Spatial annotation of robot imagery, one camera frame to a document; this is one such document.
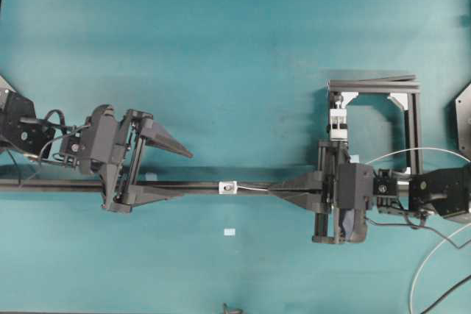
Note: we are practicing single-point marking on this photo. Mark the grey right base plate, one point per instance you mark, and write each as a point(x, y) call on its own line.
point(462, 106)

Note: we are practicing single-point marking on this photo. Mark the small white label on table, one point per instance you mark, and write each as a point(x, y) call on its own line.
point(229, 232)

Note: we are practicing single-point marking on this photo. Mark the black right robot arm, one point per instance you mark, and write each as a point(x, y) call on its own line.
point(444, 192)

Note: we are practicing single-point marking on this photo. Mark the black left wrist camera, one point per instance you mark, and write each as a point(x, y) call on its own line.
point(96, 148)

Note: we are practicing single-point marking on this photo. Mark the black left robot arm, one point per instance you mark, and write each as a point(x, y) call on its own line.
point(45, 140)

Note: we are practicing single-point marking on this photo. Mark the black extrusion frame stand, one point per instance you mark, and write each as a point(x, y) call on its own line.
point(404, 92)

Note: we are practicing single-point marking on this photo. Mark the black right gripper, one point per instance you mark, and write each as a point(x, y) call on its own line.
point(332, 224)

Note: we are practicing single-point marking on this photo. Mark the white clamp fixture on frame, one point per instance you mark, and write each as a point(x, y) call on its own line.
point(337, 125)

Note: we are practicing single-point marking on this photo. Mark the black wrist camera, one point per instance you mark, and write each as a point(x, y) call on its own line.
point(96, 148)
point(354, 197)

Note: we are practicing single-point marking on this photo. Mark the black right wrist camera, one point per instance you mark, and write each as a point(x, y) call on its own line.
point(354, 197)

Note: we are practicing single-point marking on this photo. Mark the white metal corner fitting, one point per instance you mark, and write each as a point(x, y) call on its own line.
point(228, 187)

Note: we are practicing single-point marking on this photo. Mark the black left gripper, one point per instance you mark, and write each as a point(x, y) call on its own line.
point(135, 130)

